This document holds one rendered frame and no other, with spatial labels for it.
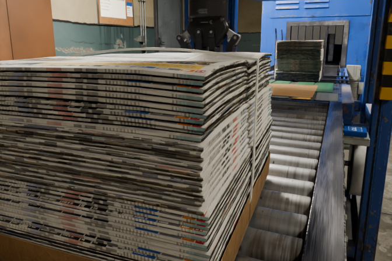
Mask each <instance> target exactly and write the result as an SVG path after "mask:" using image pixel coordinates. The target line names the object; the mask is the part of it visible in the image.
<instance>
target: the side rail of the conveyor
mask: <svg viewBox="0 0 392 261"><path fill-rule="evenodd" d="M342 113H343V109H342V102H337V101H330V103H329V107H328V113H327V119H326V123H325V130H324V136H323V142H322V146H321V152H320V158H319V162H318V169H317V175H316V181H315V185H314V191H313V197H312V201H311V208H310V214H309V220H308V224H307V230H306V236H305V241H304V247H303V253H302V259H301V261H347V244H348V237H347V236H346V224H347V215H346V214H345V206H346V201H347V198H346V197H345V187H346V183H345V181H344V178H345V171H344V168H345V161H344V156H345V153H344V139H343V138H344V128H343V126H344V124H343V118H342Z"/></svg>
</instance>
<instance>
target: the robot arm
mask: <svg viewBox="0 0 392 261"><path fill-rule="evenodd" d="M188 16H189V24H188V26H187V31H185V32H184V33H183V34H182V35H177V37H176V39H177V41H178V43H179V44H180V46H181V48H182V49H190V50H192V46H191V44H190V41H191V39H190V36H191V38H192V39H193V40H194V42H195V43H196V50H203V51H208V47H209V51H212V52H220V50H221V43H222V42H223V40H224V39H225V37H226V36H227V41H228V44H227V47H226V52H235V51H236V47H237V45H238V43H239V42H240V40H241V39H242V36H241V35H240V34H236V33H235V32H233V31H232V30H231V29H230V24H229V22H228V0H188Z"/></svg>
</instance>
